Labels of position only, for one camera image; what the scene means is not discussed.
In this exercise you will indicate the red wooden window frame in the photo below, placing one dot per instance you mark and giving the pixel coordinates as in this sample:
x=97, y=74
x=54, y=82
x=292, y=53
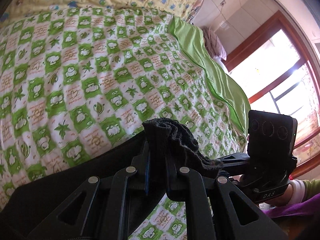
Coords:
x=275, y=70

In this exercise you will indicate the dark navy fleece pants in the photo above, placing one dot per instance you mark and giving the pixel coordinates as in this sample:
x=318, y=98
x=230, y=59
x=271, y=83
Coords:
x=71, y=204

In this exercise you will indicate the green checkered cartoon bedsheet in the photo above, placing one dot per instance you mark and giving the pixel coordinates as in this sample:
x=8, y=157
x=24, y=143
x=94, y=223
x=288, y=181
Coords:
x=77, y=83

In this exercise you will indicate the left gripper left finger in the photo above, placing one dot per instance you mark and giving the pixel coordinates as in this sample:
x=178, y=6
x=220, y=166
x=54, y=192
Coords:
x=128, y=186

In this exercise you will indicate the person's right hand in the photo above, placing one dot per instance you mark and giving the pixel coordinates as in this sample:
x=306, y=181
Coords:
x=283, y=199

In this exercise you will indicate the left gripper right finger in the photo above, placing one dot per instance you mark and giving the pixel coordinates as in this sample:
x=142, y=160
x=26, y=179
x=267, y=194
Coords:
x=186, y=185

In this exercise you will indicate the green striped sheet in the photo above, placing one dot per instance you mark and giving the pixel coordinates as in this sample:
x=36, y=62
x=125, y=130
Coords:
x=221, y=85

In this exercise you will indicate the black camera module box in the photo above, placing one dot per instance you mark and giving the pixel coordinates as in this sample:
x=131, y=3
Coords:
x=271, y=141

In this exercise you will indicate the purple grey cloth bundle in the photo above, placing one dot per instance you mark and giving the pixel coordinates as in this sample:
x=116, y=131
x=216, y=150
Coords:
x=213, y=44

